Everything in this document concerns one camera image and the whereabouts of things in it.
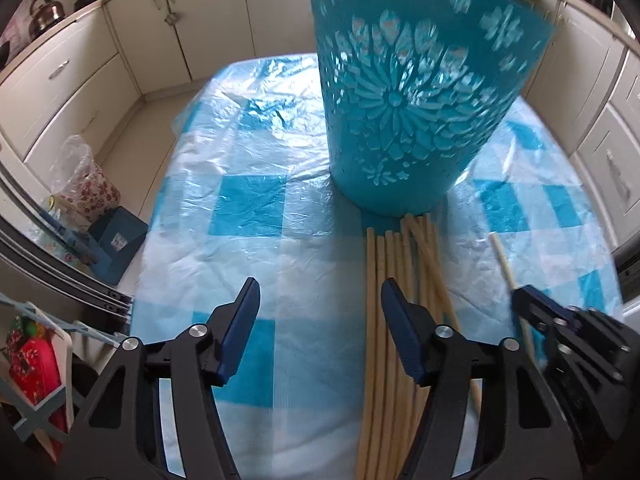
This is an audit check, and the white blue storage rack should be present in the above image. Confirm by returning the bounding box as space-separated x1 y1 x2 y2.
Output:
1 296 124 463

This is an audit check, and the dark blue box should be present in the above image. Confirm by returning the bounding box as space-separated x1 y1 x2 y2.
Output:
89 206 149 286

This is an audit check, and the floral plastic bag bin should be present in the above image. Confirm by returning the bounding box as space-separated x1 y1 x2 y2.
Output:
49 134 120 223

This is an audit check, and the blue white checkered tablecloth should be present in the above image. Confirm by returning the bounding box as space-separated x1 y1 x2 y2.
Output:
131 55 623 479

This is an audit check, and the turquoise perforated plastic basket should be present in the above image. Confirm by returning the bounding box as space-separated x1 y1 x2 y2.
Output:
310 0 554 217

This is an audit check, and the metal kettle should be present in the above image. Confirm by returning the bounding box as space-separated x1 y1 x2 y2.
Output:
28 0 65 40

